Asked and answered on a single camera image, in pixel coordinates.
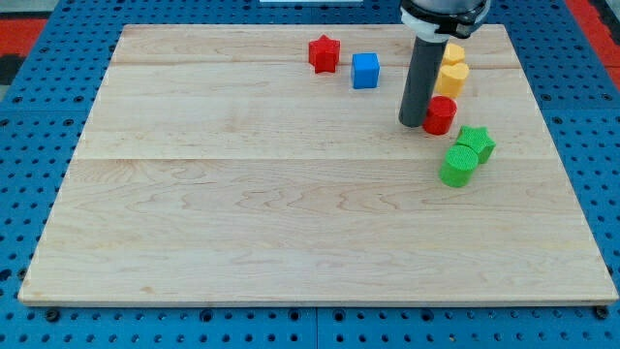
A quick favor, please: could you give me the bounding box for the green cylinder block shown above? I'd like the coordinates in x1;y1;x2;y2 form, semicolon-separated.
439;144;479;188

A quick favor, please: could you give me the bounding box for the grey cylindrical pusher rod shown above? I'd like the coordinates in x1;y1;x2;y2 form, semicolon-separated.
398;38;447;128

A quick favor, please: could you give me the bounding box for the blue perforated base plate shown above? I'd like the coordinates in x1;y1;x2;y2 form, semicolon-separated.
1;0;619;348

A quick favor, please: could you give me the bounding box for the yellow heart block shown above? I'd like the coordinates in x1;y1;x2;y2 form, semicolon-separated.
434;63;470;99

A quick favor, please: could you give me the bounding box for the blue cube block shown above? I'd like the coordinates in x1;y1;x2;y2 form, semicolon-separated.
351;52;380;89

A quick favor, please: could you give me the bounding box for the light wooden board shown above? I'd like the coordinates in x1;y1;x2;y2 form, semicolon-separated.
18;24;618;307

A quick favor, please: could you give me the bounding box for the red star block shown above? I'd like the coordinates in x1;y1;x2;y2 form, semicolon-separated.
308;35;341;74

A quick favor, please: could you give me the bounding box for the green star block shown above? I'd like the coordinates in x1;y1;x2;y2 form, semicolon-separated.
455;125;496;164

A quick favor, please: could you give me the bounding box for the red cylinder block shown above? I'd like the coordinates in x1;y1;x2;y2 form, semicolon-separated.
422;96;457;136

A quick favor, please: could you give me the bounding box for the yellow pentagon block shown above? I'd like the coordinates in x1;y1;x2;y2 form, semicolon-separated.
441;43;466;66

